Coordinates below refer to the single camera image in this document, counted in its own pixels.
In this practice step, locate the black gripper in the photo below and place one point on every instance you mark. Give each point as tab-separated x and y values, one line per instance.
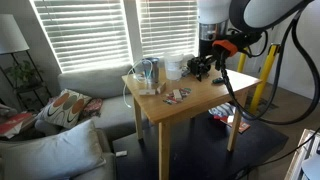
199	64

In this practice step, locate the light wooden table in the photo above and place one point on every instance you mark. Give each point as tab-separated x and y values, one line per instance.
200	96

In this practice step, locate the colourful magazines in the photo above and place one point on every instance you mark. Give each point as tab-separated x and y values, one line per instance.
223	111

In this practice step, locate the white window blind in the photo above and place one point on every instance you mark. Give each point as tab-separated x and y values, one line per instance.
166	26
83	33

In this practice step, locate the dark blue rug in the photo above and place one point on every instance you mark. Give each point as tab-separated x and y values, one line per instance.
200	156

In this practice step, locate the small white remote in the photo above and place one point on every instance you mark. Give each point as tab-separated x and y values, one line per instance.
121	153

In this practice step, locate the red patterned cloth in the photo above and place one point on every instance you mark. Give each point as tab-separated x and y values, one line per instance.
92	106

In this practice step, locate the orange oval patterned pillow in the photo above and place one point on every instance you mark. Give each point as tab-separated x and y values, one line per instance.
65	108

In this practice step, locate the plain grey pillow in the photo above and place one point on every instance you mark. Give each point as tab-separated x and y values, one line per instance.
53	153

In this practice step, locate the black metal shelf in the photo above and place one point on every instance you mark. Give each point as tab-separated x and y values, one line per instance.
33	88

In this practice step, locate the green potted plant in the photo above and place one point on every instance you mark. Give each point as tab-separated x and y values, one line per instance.
23	71

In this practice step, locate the red book stack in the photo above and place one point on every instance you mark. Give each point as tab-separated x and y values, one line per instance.
13	123

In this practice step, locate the white shade floor lamp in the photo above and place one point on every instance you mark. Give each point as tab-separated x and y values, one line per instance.
11	33

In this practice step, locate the yellow post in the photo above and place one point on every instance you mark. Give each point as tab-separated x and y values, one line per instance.
242	61
263	80

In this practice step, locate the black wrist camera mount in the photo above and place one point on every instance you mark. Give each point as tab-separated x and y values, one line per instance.
246	38

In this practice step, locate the white cart frame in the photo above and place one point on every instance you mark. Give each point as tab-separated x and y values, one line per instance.
301	156

